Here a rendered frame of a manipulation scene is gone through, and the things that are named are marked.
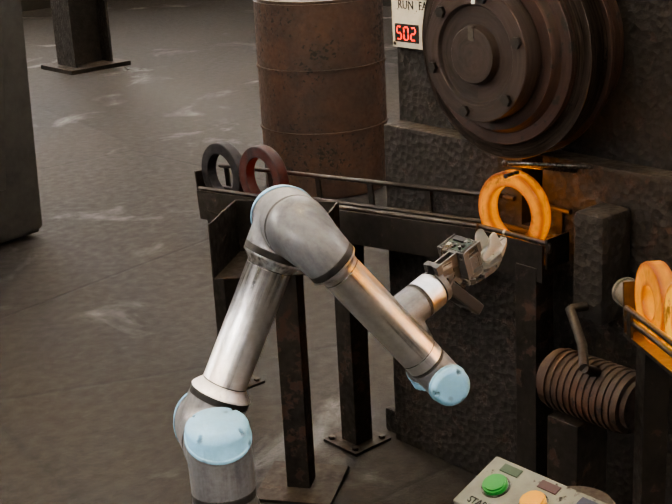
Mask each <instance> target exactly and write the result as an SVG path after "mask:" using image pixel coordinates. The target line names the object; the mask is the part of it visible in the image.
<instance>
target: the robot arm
mask: <svg viewBox="0 0 672 504"><path fill-rule="evenodd" d="M250 219H251V224H252V225H251V228H250V230H249V233H248V236H247V239H246V241H245V244H244V249H245V251H246V253H247V256H248V259H247V262H246V264H245V267H244V269H243V272H242V275H241V277H240V280H239V282H238V285H237V288H236V290H235V293H234V296H233V298H232V301H231V303H230V306H229V309H228V311H227V314H226V317H225V319H224V322H223V324H222V327H221V330H220V332H219V335H218V337H217V340H216V343H215V345H214V348H213V351H212V353H211V356H210V358H209V361H208V364H207V366H206V369H205V372H204V374H203V375H202V376H199V377H197V378H195V379H193V380H192V383H191V385H190V388H189V391H188V393H186V394H185V395H184V396H183V397H182V398H181V399H180V400H179V402H178V403H177V405H176V408H175V411H174V417H173V427H174V432H175V435H176V438H177V440H178V442H179V443H180V445H181V448H182V450H183V453H184V455H185V458H186V460H187V464H188V469H189V477H190V485H191V493H192V503H193V504H261V503H260V501H259V499H258V497H257V491H256V481H255V471H254V461H253V451H252V432H251V429H250V426H249V422H248V419H247V418H246V417H245V414H246V412H247V409H248V407H249V404H250V399H249V397H248V394H247V392H246V389H247V387H248V384H249V382H250V379H251V377H252V374H253V371H254V369H255V366H256V364H257V361H258V358H259V356H260V353H261V351H262V348H263V346H264V343H265V340H266V338H267V335H268V333H269V330H270V327H271V325H272V322H273V320H274V317H275V315H276V312H277V309H278V307H279V304H280V302H281V299H282V297H283V294H284V291H285V289H286V286H287V284H288V281H289V278H290V276H291V274H292V273H294V272H296V271H298V270H300V271H302V272H303V273H304V274H305V275H306V276H307V277H309V279H310V280H311V281H312V282H313V283H314V284H316V285H324V286H325V287H326V288H327V289H328V290H329V291H330V292H331V293H332V294H333V295H334V296H335V297H336V298H337V299H338V300H339V301H340V302H341V303H342V304H343V305H344V306H345V307H346V308H347V309H348V310H349V312H350V313H351V314H352V315H353V316H354V317H355V318H356V319H357V320H358V321H359V322H360V323H361V324H362V325H363V326H364V327H365V328H366V329H367V330H368V331H369V332H370V333H371V334H372V335H373V336H374V337H375V338H376V339H377V340H378V341H379V342H380V343H381V344H382V345H383V346H384V347H385V349H386V350H387V351H388V352H389V353H390V354H391V355H392V356H393V357H394V358H395V359H396V360H397V361H398V362H399V363H400V364H401V365H402V366H403V367H404V368H405V371H406V375H407V377H408V379H409V380H410V381H411V382H412V384H413V386H414V388H416V389H417V390H422V391H427V392H428V393H429V394H430V396H431V398H432V399H433V400H435V401H437V402H438V403H440V404H442V405H444V406H454V405H457V404H459V403H460V402H462V401H463V400H464V399H465V398H466V397H467V395H468V393H469V390H470V380H469V377H468V375H467V374H466V373H465V371H464V369H463V368H462V367H460V366H459V365H457V364H456V363H455V362H454V361H453V360H452V359H451V358H450V357H449V356H448V354H447V353H446V352H445V351H444V350H443V349H442V348H441V347H440V346H439V345H438V344H437V343H436V342H435V341H434V339H433V337H432V335H431V333H430V331H429V328H428V327H427V325H426V323H425V321H426V320H427V319H428V318H429V317H430V316H432V315H433V314H434V313H435V312H437V311H438V310H439V309H440V308H442V307H443V306H444V305H445V304H446V302H447V301H448V300H451V301H452V302H453V303H455V304H456V305H457V306H459V307H460V308H461V309H462V310H463V311H464V312H466V313H474V314H477V315H479V314H480V313H481V311H482V309H483V307H484V305H483V304H482V303H481V302H480V301H478V300H477V299H476V298H475V297H474V296H472V295H470V294H469V293H468V292H467V291H465V290H464V289H463V288H465V287H466V285H467V286H470V285H474V284H477V283H478V282H480V281H481V280H483V279H486V278H487V277H488V276H489V275H491V274H492V273H494V272H495V271H496V270H497V268H498V267H499V265H500V263H501V261H502V257H503V255H504V253H505V250H506V247H507V238H506V237H500V238H498V236H497V234H496V233H495V232H493V233H491V234H490V236H489V238H488V236H487V235H486V233H485V231H484V230H483V229H478V230H477V231H476V233H475V240H472V239H469V238H465V237H462V236H458V235H455V234H453V235H451V236H450V237H449V238H448V239H446V240H445V241H444V242H442V243H441V244H440V245H438V246H437V249H438V252H439V256H440V258H439V259H438V260H436V261H435V262H431V261H427V262H425V263H424V264H423V265H424V269H425V273H424V274H422V275H420V276H419V277H418V278H416V279H415V280H414V281H412V282H411V283H410V284H409V285H407V286H406V287H405V288H403V289H402V290H401V291H400V292H398V293H397V294H396V295H395V296H392V295H391V294H390V293H389V292H388V291H387V290H386V288H385V287H384V286H383V285H382V284H381V283H380V282H379V281H378V280H377V279H376V278H375V277H374V276H373V275H372V274H371V272H370V271H369V270H368V269H367V268H366V267H365V266H364V265H363V264H362V263H361V262H360V261H359V260H358V259H357V258H356V257H355V255H354V254H355V248H354V246H353V245H352V244H351V243H350V242H349V241H348V240H347V238H346V237H345V236H344V235H343V234H342V232H341V231H340V230H339V228H338V227H337V226H336V224H335V223H334V221H333V220H332V219H331V217H330V216H329V214H328V213H327V212H326V210H325V209H324V208H323V207H322V206H321V205H320V204H319V203H318V202H317V201H315V200H314V199H313V198H311V196H310V195H309V194H308V193H307V192H305V191H304V190H302V189H300V188H298V187H295V186H291V185H285V184H281V185H275V186H272V187H269V188H267V189H266V190H264V191H263V192H261V193H260V194H259V195H258V197H257V198H256V199H255V201H254V203H253V205H252V209H251V216H250ZM447 241H448V242H447ZM481 264H482V265H481ZM461 287H463V288H461Z"/></svg>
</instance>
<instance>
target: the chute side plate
mask: <svg viewBox="0 0 672 504"><path fill-rule="evenodd" d="M197 198H198V205H199V212H200V218H201V219H206V220H207V210H209V211H212V212H215V213H218V214H220V213H221V212H222V211H223V210H224V209H225V208H226V207H228V206H229V205H230V204H231V203H232V202H233V201H234V200H255V199H256V198H252V197H245V196H237V195H230V194H223V193H215V192H208V191H201V190H197ZM339 218H340V231H341V232H342V233H345V234H346V238H347V240H348V241H349V242H350V243H351V244H355V245H361V246H367V247H373V248H379V249H385V250H391V251H397V252H403V253H409V254H415V255H421V256H427V257H433V258H440V256H439V252H438V249H437V246H438V245H440V244H441V243H442V242H444V241H445V240H446V239H448V238H449V237H450V236H451V235H453V234H455V235H458V236H462V237H465V238H469V239H472V240H475V233H476V231H477V230H478V229H476V228H470V227H463V226H456V225H449V224H441V223H434V222H427V221H419V220H412V219H405V218H398V217H390V216H383V215H376V214H368V213H361V212H354V211H347V210H339ZM496 234H497V233H496ZM497 236H498V238H500V236H501V237H506V238H507V247H506V250H505V253H504V255H503V257H502V261H501V263H500V265H499V267H498V268H497V271H501V272H504V273H507V274H511V275H514V276H516V273H515V264H516V263H519V264H523V265H526V266H530V267H533V268H536V269H537V282H539V283H544V246H543V245H539V244H535V243H531V242H527V241H523V240H520V239H516V238H512V237H508V236H504V235H500V234H497Z"/></svg>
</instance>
